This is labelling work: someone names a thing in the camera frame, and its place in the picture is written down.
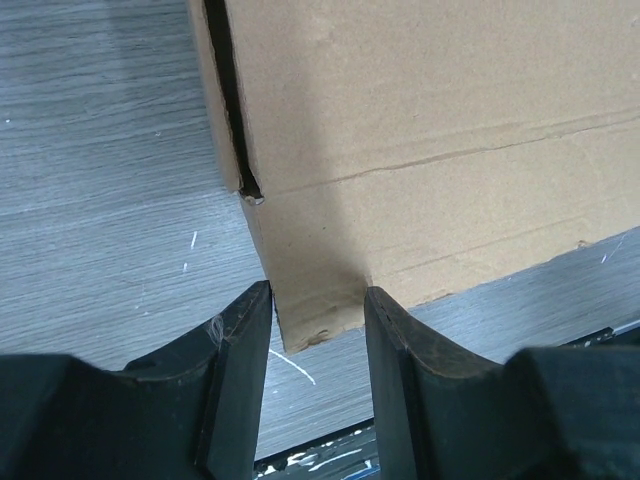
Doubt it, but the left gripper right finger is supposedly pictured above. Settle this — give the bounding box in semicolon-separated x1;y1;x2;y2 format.
364;287;550;479

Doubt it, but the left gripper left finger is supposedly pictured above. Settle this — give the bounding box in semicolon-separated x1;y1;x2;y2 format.
120;281;272;479

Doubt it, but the brown cardboard box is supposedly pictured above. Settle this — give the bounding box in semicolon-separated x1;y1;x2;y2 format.
188;1;639;353

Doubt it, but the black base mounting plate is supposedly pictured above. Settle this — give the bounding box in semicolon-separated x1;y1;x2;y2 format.
252;324;640;480

